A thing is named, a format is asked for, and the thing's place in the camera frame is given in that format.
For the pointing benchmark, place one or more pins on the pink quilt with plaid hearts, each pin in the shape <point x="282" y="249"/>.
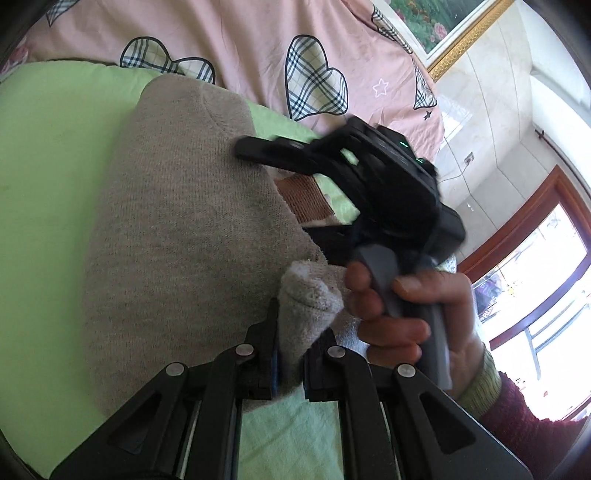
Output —
<point x="231" y="46"/>

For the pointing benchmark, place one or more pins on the white wall socket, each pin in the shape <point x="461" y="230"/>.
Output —
<point x="469" y="158"/>

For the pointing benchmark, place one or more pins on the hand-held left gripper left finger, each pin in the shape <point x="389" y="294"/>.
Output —
<point x="274" y="369"/>

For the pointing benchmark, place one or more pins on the wooden framed window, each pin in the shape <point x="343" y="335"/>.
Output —
<point x="545" y="189"/>

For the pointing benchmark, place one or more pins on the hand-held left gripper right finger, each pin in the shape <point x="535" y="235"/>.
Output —
<point x="318" y="369"/>

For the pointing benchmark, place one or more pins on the light green bed sheet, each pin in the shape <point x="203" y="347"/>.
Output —
<point x="46" y="184"/>

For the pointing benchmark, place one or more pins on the person's right hand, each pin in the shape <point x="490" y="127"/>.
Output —
<point x="452" y="323"/>

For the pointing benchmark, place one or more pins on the grey knitted sweater brown trim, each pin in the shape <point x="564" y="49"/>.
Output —
<point x="184" y="230"/>

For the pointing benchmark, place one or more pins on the dark curtain rod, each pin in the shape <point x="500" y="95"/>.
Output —
<point x="547" y="141"/>

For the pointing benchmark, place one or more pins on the gold framed garden picture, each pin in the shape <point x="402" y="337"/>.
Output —
<point x="438" y="18"/>

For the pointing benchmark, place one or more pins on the person's right forearm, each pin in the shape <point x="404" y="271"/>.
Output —
<point x="521" y="429"/>

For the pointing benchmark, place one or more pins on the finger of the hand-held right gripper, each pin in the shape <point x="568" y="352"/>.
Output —
<point x="332" y="244"/>
<point x="277" y="152"/>

